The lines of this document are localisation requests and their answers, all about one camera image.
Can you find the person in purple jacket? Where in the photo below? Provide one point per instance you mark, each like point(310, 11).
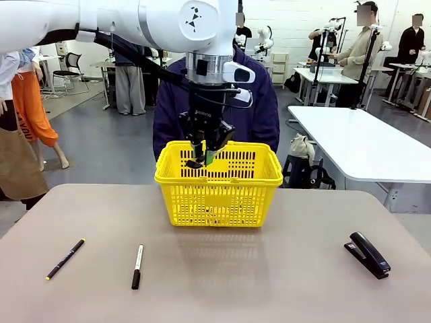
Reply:
point(262, 111)

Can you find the yellow plastic shopping basket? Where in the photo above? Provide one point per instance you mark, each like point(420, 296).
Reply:
point(219, 198)

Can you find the black office chair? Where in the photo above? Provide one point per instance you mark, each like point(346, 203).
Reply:
point(70, 72)

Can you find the black pen with yellow tip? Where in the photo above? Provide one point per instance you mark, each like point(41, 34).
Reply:
point(65, 259)

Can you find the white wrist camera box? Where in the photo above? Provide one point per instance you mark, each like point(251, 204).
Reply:
point(239, 72)

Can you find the beige bag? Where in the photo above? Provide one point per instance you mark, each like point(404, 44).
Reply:
point(301, 146)

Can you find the mannequin in pale blue shirt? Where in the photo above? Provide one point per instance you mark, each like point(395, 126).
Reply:
point(6, 77)

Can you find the black stapler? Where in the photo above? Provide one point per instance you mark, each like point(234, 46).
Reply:
point(367, 254)

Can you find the black stool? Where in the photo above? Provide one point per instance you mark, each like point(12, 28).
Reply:
point(294, 171)

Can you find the large white table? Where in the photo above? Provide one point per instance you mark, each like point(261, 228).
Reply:
point(353, 144)

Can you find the white background work table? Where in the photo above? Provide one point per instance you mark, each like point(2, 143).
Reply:
point(323, 75)

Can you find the black tripod stand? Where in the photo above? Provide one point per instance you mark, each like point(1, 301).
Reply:
point(365, 67)

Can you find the mannequin in orange trousers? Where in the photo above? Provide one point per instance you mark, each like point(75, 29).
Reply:
point(30, 101)

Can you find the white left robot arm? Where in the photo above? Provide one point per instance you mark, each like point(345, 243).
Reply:
point(151, 20)

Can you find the white marker with black cap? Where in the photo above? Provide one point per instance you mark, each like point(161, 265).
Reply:
point(138, 262)

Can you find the small white background robot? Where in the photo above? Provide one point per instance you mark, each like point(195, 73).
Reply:
point(266, 38)

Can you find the brown apron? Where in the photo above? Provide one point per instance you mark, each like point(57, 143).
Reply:
point(20, 168)

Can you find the person in blue jacket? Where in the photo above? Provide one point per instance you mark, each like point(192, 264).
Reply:
point(129, 87)

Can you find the white drawer cabinet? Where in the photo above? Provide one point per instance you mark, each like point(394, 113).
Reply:
point(279, 67)

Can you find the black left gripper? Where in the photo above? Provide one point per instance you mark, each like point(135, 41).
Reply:
point(203, 114)

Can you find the person behind white robot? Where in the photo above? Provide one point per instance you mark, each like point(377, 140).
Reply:
point(320, 43)

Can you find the person in black white shirt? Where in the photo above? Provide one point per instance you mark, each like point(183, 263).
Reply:
point(243, 35)

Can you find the person in black clothes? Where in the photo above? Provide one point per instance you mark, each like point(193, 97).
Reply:
point(412, 42)

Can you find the person in beige coat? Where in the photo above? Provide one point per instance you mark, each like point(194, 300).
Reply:
point(362, 54)

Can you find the black backpack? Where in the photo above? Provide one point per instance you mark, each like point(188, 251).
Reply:
point(323, 178)

